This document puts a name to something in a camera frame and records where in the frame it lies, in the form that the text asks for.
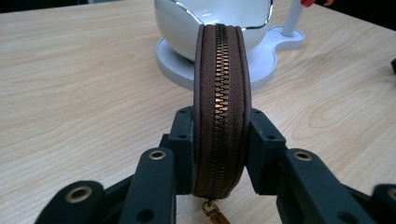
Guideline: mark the brown round zip pouch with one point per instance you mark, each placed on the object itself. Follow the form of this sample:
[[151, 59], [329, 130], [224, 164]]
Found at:
[[207, 109]]

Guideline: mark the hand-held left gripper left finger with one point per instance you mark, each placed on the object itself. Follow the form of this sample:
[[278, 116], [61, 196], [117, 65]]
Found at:
[[183, 155]]

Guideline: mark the white stand with pole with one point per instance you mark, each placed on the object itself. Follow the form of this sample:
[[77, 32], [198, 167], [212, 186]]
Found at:
[[264, 62]]

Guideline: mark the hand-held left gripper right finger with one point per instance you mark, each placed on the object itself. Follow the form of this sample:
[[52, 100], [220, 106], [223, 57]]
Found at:
[[264, 161]]

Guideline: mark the white bowl with chrome rim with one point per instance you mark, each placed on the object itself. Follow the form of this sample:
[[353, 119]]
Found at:
[[180, 31]]

